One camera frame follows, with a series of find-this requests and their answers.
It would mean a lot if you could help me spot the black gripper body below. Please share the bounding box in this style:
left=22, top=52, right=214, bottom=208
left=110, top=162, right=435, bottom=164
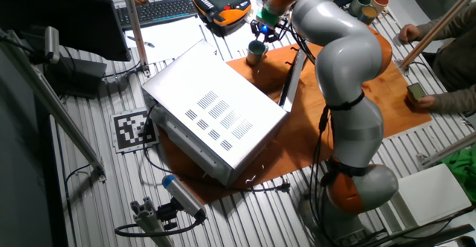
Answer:
left=258, top=22, right=278, bottom=43

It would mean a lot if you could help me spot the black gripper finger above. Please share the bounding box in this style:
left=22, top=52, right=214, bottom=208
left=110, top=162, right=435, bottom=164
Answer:
left=271, top=19, right=289, bottom=43
left=250, top=19, right=263, bottom=42

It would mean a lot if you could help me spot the green mug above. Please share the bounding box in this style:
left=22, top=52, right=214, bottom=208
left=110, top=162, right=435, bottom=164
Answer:
left=245, top=39, right=269, bottom=68

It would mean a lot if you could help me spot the dark phone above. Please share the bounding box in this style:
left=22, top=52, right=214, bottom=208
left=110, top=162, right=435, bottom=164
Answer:
left=406, top=82, right=427, bottom=102

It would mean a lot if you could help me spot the olive sleeved forearm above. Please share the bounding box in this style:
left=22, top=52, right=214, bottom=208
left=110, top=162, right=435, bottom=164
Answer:
left=431, top=89, right=476, bottom=117
left=416, top=1, right=476, bottom=43

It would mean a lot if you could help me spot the silver microwave oven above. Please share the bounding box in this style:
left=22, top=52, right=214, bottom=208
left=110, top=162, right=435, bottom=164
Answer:
left=141, top=39, right=289, bottom=187

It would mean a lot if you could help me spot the right hand olive sleeve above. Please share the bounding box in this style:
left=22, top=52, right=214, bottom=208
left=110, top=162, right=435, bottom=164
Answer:
left=398, top=23, right=422, bottom=44

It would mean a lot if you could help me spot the person hand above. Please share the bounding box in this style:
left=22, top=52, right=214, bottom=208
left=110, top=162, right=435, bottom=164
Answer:
left=408, top=93, right=437, bottom=111

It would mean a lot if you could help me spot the orange black teach pendant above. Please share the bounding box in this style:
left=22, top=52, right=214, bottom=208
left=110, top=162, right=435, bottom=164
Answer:
left=193, top=0, right=253, bottom=28

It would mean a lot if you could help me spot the dark round container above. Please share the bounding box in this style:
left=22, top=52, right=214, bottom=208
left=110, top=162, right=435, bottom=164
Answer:
left=348, top=0, right=373, bottom=17

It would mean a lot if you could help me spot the dark cylindrical container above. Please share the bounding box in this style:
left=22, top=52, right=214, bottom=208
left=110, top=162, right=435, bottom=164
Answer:
left=357, top=5, right=379, bottom=26

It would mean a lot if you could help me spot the large blank white sheet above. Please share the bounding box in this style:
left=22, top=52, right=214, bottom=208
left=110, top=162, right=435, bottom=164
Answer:
left=123, top=15, right=209, bottom=65

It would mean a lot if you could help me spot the black keyboard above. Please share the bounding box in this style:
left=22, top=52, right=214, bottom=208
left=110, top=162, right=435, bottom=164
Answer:
left=114, top=0, right=199, bottom=31

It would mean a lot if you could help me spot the black pen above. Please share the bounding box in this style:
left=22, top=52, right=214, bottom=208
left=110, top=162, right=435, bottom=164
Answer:
left=126, top=35, right=155, bottom=49

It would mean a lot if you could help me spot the glossy wooden board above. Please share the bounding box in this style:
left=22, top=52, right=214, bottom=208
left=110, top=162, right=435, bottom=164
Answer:
left=158, top=27, right=433, bottom=205

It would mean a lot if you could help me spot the black white fiducial marker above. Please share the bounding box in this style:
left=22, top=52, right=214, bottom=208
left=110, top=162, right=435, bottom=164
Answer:
left=110, top=107, right=160, bottom=154

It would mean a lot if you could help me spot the person torso olive jacket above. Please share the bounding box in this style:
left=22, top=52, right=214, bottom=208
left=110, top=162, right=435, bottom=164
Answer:
left=431, top=23, right=476, bottom=94

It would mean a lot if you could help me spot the dark grey box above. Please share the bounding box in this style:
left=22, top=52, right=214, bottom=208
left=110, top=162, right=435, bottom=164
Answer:
left=43, top=53, right=109, bottom=100

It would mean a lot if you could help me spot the black monitor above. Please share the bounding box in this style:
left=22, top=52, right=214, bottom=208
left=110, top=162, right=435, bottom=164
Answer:
left=0, top=0, right=132, bottom=62

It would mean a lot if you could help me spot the silver grey cylindrical device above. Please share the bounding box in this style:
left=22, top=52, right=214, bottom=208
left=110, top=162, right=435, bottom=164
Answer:
left=44, top=25, right=61, bottom=65

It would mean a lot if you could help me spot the short aluminium profile piece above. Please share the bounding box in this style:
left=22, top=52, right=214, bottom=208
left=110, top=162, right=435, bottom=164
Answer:
left=129, top=196, right=176, bottom=247

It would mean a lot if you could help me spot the green cloth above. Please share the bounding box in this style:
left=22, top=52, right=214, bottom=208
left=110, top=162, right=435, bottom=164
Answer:
left=440, top=145, right=476, bottom=204

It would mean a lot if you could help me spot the dark metal bar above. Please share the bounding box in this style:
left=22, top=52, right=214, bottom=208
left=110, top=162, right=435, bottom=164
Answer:
left=366, top=222, right=476, bottom=247

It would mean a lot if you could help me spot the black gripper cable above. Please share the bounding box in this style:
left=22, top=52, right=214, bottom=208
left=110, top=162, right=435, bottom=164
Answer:
left=277, top=16, right=317, bottom=66

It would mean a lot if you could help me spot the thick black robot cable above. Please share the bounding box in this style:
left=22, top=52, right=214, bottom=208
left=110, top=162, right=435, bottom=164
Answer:
left=306, top=105, right=334, bottom=243

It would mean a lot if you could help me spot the aluminium post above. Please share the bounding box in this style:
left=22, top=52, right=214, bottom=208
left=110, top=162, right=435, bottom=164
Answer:
left=0, top=28, right=108, bottom=183
left=394, top=0, right=476, bottom=76
left=416, top=130, right=476, bottom=169
left=118, top=0, right=152, bottom=78

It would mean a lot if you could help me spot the thin black table cable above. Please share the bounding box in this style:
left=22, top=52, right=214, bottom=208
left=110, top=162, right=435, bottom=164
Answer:
left=54, top=126, right=93, bottom=247
left=102, top=59, right=143, bottom=80

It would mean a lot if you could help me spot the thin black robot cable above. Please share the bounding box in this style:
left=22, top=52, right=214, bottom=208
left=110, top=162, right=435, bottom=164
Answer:
left=310, top=127, right=328, bottom=225

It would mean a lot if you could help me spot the silver camera blue cap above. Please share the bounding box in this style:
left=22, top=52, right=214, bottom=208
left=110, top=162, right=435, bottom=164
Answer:
left=161, top=174, right=208, bottom=220

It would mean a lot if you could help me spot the black camera ball mount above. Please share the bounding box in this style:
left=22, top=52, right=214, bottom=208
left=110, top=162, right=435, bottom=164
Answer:
left=155, top=198, right=184, bottom=231

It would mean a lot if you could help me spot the black camera cable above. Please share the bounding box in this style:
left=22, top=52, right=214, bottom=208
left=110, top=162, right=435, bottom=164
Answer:
left=114, top=209, right=208, bottom=239

